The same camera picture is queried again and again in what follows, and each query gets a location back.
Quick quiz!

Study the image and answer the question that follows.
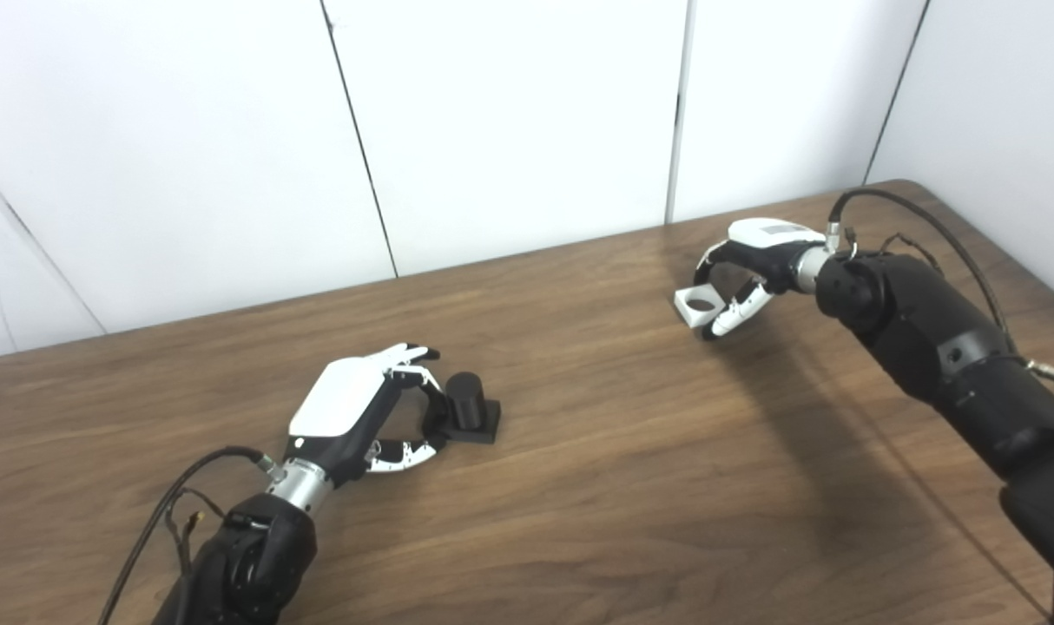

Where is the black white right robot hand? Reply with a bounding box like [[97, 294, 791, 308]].
[[695, 217, 828, 341]]

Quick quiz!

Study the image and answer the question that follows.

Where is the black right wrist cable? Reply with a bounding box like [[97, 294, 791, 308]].
[[827, 188, 1054, 388]]

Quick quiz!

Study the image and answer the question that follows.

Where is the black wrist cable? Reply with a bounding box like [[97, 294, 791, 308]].
[[97, 445, 285, 625], [827, 188, 1054, 388]]

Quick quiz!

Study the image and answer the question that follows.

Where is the thin right arm wire bundle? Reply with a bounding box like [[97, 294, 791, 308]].
[[879, 232, 946, 274]]

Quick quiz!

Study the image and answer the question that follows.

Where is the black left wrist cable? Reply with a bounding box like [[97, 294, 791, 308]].
[[97, 445, 285, 625]]

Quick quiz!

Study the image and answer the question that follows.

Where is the thin left arm wire bundle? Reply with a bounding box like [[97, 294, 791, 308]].
[[166, 489, 226, 574]]

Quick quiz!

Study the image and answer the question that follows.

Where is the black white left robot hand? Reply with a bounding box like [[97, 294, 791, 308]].
[[286, 343, 448, 487]]

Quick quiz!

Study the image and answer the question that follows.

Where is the black peg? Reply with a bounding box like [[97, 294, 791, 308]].
[[440, 372, 502, 444]]

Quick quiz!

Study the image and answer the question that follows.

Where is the thin arm wire bundle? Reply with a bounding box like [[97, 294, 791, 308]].
[[166, 489, 226, 574], [879, 232, 946, 274]]

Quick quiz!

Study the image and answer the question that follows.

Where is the white square piece with hole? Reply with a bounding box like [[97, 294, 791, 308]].
[[674, 285, 726, 327]]

